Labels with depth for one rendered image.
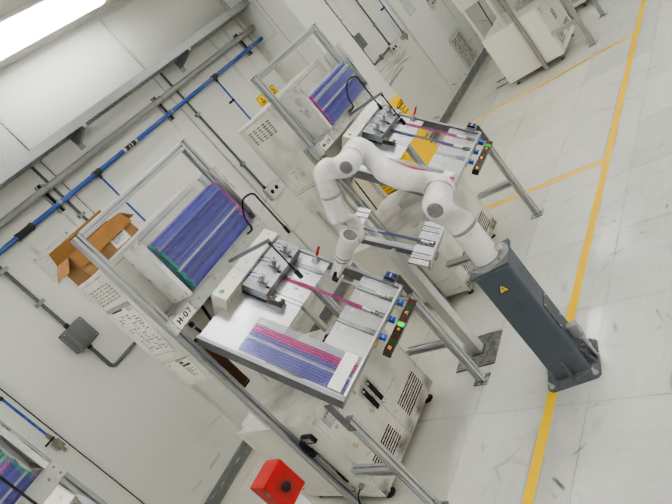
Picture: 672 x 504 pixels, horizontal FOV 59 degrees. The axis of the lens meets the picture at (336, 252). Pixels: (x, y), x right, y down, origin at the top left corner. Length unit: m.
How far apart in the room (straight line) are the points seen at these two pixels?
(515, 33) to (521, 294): 4.51
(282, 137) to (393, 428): 1.81
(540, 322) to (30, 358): 2.87
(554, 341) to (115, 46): 3.80
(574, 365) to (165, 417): 2.62
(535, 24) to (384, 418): 4.70
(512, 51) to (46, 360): 5.30
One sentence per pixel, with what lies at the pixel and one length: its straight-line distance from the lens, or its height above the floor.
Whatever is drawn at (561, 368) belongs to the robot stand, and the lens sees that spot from 2.89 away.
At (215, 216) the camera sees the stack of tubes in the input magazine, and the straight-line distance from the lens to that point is 2.88.
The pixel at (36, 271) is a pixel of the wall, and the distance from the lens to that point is 4.11.
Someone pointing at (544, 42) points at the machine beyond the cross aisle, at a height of 0.27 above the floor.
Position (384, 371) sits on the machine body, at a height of 0.38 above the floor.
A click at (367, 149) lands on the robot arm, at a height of 1.39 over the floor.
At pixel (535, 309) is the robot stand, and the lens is 2.66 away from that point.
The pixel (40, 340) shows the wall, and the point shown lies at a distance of 4.02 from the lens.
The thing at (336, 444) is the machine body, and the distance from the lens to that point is 2.86.
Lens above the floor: 1.88
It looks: 17 degrees down
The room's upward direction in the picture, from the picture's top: 42 degrees counter-clockwise
